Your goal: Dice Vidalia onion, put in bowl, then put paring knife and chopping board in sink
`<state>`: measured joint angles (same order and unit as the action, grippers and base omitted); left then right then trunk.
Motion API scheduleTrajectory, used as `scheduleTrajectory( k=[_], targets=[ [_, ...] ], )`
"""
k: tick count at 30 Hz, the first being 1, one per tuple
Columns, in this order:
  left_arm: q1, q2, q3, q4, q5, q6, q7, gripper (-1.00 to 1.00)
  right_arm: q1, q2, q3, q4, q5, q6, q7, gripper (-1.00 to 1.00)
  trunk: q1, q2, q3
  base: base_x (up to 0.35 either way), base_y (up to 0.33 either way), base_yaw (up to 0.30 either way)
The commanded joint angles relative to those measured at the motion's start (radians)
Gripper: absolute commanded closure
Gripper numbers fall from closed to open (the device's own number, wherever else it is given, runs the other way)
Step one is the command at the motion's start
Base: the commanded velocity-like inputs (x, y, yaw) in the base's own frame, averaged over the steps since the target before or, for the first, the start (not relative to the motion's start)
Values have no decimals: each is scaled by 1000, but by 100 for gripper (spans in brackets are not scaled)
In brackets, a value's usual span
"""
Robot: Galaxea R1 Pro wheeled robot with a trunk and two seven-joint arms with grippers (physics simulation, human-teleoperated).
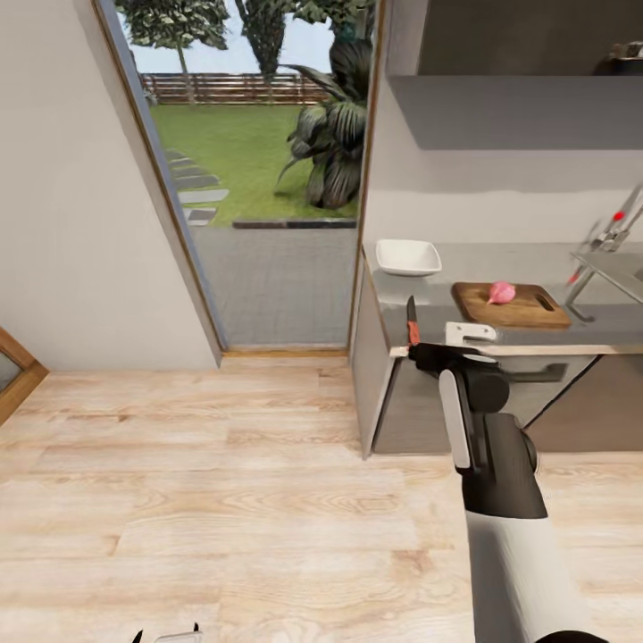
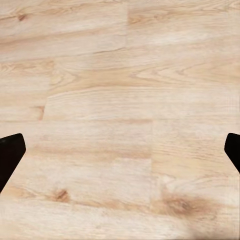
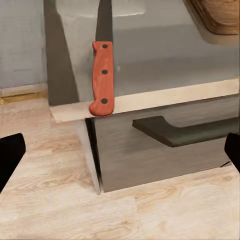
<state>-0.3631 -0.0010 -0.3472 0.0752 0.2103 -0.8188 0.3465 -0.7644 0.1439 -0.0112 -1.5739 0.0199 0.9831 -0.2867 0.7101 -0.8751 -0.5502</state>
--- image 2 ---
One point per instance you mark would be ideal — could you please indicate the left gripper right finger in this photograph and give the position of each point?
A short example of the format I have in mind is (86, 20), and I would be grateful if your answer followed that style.
(232, 149)

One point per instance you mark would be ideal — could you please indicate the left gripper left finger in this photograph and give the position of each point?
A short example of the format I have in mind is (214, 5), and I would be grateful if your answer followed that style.
(12, 149)

